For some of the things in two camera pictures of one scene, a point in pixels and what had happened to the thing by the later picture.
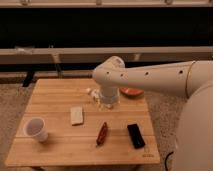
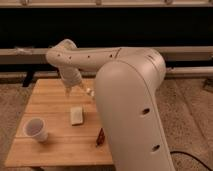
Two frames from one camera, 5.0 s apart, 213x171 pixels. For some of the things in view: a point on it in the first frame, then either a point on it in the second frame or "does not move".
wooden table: [65, 123] does not move
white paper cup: [35, 127] does not move
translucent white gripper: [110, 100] -> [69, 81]
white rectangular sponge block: [76, 115] does not move
